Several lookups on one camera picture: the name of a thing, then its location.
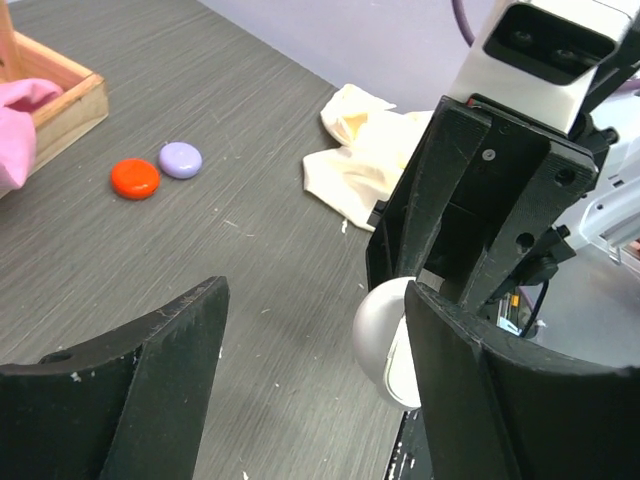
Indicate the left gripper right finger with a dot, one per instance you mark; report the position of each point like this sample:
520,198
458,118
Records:
496,406

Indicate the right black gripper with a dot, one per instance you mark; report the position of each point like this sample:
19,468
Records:
484,188

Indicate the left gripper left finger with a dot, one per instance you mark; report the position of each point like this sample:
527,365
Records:
128,404

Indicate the white earbud case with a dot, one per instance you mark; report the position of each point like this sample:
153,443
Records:
382,347

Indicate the cream cloth bag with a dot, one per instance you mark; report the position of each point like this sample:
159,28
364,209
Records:
375,146

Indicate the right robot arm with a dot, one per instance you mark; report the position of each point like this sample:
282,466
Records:
607,211

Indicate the wooden clothes rack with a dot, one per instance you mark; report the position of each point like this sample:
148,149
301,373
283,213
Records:
79,104

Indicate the pink shirt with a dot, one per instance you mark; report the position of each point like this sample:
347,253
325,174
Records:
19,99

